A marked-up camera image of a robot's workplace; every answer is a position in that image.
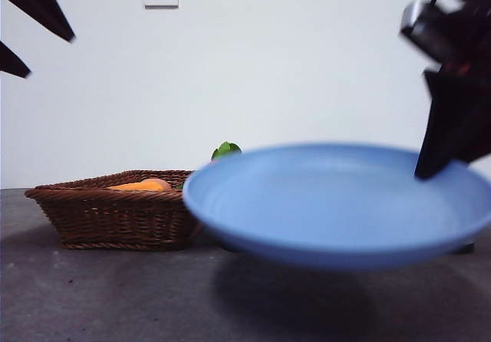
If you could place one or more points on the brown egg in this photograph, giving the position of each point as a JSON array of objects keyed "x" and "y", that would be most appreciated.
[{"x": 166, "y": 185}]

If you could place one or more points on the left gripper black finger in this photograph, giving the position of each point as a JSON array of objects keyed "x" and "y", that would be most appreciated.
[
  {"x": 36, "y": 4},
  {"x": 10, "y": 61}
]

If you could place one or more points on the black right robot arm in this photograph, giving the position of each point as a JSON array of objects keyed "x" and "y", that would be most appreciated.
[{"x": 475, "y": 20}]

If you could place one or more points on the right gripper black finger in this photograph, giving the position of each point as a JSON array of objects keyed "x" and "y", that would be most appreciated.
[{"x": 449, "y": 127}]

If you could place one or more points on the orange corn cob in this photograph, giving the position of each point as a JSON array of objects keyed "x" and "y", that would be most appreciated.
[{"x": 138, "y": 185}]

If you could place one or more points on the black rectangular tray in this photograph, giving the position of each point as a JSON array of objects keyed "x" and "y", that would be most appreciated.
[{"x": 465, "y": 247}]

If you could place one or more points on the blue round plate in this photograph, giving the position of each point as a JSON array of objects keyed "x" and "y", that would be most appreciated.
[{"x": 326, "y": 211}]

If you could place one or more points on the orange carrot with green leaves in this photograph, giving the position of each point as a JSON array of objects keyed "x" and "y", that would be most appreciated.
[{"x": 226, "y": 150}]

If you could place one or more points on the brown wicker basket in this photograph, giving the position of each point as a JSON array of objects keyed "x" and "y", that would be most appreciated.
[{"x": 115, "y": 219}]

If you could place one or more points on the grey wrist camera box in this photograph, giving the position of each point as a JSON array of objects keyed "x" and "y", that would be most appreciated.
[{"x": 426, "y": 27}]

